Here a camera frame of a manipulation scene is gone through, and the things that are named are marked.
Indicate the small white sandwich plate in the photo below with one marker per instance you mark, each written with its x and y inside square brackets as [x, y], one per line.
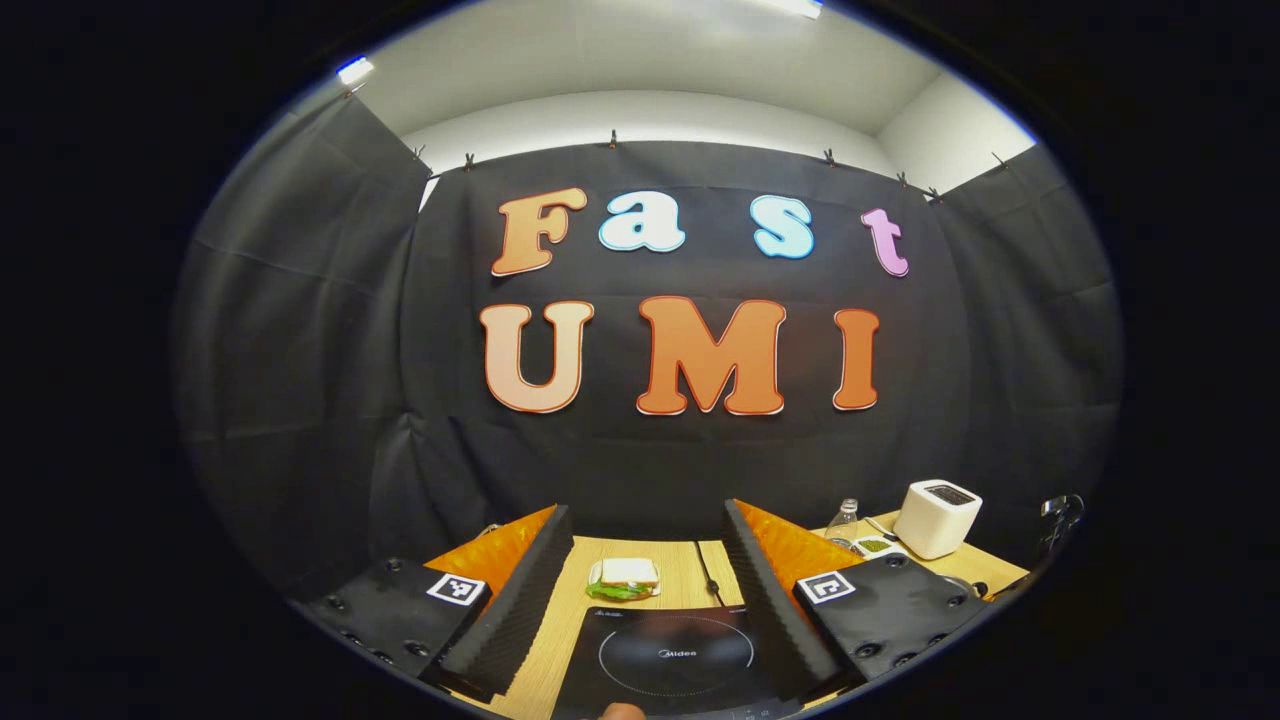
[596, 580]

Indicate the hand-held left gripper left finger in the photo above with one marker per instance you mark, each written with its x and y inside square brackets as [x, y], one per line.
[520, 610]

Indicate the white divided plate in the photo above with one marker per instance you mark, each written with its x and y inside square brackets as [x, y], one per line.
[880, 546]

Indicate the row of cloth clips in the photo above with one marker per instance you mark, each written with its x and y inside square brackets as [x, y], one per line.
[612, 138]

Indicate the ceiling light panel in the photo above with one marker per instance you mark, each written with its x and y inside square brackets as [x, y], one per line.
[355, 70]
[800, 6]

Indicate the clear plastic water bottle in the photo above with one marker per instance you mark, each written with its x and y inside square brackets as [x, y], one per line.
[843, 525]

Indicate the white toaster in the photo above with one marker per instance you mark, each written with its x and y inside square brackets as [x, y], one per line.
[935, 520]

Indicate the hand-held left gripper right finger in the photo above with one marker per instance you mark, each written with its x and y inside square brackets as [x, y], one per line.
[775, 620]

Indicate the black backdrop cloth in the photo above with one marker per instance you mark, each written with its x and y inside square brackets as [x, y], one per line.
[400, 350]

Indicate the black induction cooktop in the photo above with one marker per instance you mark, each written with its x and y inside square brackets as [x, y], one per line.
[670, 665]

